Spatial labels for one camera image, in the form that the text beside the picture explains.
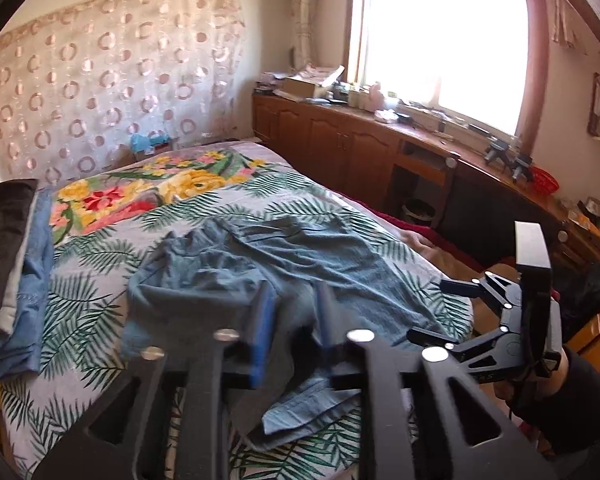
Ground folded grey garment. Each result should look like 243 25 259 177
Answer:
0 192 40 336

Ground palm leaf print bedsheet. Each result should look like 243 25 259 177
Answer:
0 169 474 480

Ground grey-blue shorts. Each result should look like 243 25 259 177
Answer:
121 217 472 452

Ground window with wooden frame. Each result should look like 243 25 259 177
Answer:
347 0 548 141

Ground folded black garment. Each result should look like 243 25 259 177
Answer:
0 179 38 309

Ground cardboard box with papers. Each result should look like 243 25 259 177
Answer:
282 64 344 99

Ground white bottles on counter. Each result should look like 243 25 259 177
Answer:
348 84 385 113

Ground floral blanket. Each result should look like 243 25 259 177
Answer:
50 141 289 246

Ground blue toy on box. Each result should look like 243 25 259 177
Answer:
130 131 171 155

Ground folded blue jeans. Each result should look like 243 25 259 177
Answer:
0 191 54 380

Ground person's right hand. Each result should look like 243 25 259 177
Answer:
493 349 569 402

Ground circle pattern sheer curtain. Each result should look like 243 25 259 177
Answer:
0 0 246 185

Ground red basket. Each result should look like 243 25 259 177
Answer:
530 166 559 196

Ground wooden side cabinet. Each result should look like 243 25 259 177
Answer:
252 94 600 274

